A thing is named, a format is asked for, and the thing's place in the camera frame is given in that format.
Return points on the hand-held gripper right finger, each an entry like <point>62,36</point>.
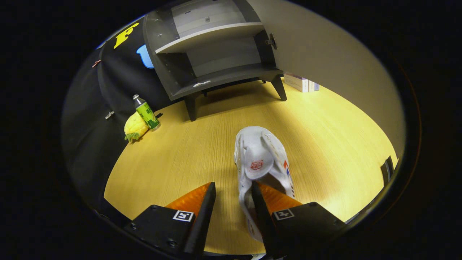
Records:
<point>265,224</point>

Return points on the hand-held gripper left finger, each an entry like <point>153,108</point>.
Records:
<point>202,220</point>

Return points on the white shoe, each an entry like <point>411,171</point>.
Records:
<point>258,151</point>

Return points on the dark grey shoe cabinet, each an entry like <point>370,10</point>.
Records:
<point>180,68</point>

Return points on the yellow plush toy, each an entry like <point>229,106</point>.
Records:
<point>135,126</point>

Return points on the green drink bottle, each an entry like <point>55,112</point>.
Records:
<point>147,113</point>

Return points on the silver cloth clip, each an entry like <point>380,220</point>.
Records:
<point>109,115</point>

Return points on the thick white book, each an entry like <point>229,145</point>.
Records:
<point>296,82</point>

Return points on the thin white book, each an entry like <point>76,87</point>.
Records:
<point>310,86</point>

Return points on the black backdrop cloth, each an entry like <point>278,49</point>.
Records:
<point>119,79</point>

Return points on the red cloth clip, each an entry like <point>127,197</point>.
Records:
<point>96,63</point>

